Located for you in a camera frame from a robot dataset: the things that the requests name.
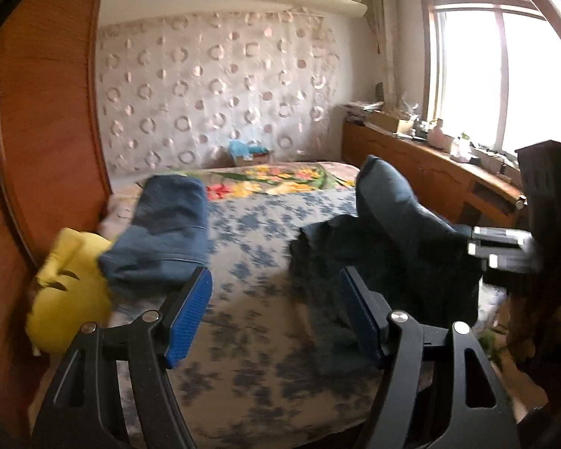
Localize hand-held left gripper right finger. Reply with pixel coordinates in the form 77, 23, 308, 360
339, 266, 519, 449

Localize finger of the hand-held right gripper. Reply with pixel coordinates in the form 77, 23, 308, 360
466, 242, 542, 273
471, 226, 534, 245

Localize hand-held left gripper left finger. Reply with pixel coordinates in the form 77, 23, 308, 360
30, 266, 214, 449

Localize blue denim jeans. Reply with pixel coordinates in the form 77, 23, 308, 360
96, 174, 211, 300

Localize dark navy pants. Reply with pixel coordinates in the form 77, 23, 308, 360
287, 154, 484, 356

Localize bed with floral sheet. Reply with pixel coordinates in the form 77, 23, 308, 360
98, 187, 510, 449

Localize wooden sideboard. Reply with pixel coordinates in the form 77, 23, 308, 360
341, 117, 529, 230

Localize pink bottle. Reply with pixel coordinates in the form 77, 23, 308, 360
427, 119, 455, 149

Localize yellow plush toy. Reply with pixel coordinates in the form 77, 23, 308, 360
25, 228, 115, 356

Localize pale pink blanket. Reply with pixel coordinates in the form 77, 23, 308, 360
100, 184, 143, 235

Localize window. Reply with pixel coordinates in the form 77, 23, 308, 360
421, 0, 561, 155

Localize flat cardboard box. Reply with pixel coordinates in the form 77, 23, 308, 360
371, 110, 415, 134

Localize colourful floral blanket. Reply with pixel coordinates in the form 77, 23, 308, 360
201, 161, 361, 202

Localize small cardboard box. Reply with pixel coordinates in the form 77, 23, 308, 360
234, 150, 275, 167

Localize beige window curtain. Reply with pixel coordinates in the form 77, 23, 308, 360
368, 0, 399, 109

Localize circle patterned curtain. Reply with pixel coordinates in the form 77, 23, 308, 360
96, 7, 342, 181

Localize wooden headboard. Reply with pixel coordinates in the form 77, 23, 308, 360
0, 0, 115, 422

